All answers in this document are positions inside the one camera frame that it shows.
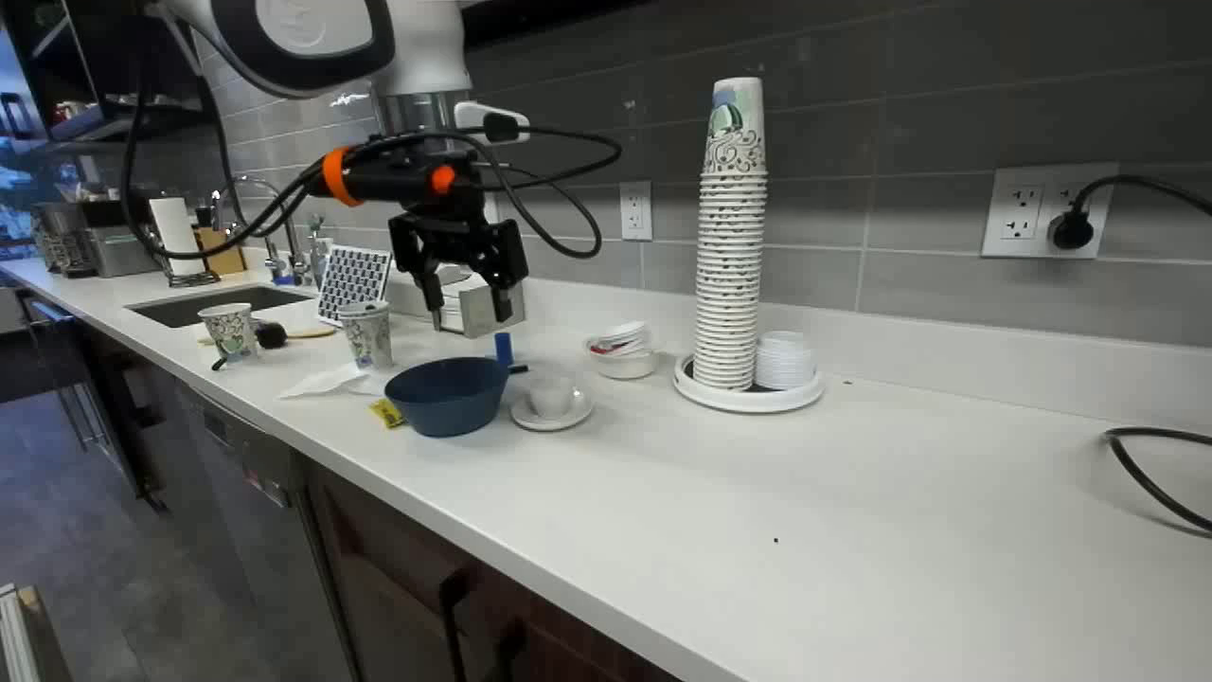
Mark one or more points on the white napkin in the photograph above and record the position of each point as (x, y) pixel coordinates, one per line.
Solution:
(335, 379)

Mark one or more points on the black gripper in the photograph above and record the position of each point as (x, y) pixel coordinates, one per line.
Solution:
(446, 226)

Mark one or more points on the patterned paper cup with marker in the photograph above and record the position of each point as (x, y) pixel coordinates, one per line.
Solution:
(369, 335)

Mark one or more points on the patterned paper cup near sink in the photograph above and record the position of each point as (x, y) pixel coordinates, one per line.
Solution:
(232, 332)

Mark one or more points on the white wall outlet with plug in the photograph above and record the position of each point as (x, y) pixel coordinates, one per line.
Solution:
(1023, 204)

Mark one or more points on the blue marker behind bowl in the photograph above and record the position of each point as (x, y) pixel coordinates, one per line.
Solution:
(506, 352)

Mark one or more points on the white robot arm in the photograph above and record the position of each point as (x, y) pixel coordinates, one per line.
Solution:
(435, 144)

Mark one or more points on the blue bowl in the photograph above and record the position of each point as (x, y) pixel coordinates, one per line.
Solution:
(449, 394)

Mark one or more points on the perforated white sponge holder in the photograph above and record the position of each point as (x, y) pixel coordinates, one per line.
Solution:
(354, 275)

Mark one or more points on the short white cup stack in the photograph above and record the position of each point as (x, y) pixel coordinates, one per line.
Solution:
(783, 360)

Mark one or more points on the tall stack of paper cups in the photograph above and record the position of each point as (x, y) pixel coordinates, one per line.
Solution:
(729, 231)

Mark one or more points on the black sink basin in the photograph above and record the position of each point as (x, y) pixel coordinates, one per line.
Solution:
(186, 312)

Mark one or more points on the white round tray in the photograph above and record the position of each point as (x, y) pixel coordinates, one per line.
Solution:
(753, 400)

